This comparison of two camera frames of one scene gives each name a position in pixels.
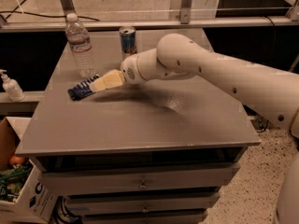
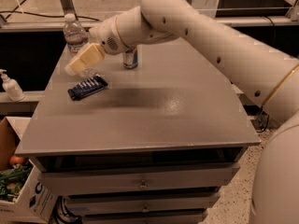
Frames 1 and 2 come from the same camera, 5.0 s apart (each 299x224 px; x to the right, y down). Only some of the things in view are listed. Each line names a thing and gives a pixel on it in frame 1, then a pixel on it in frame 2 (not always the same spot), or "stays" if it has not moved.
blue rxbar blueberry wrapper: (83, 89) stays
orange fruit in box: (16, 160) stays
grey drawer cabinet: (157, 151) stays
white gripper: (129, 68) -> (105, 37)
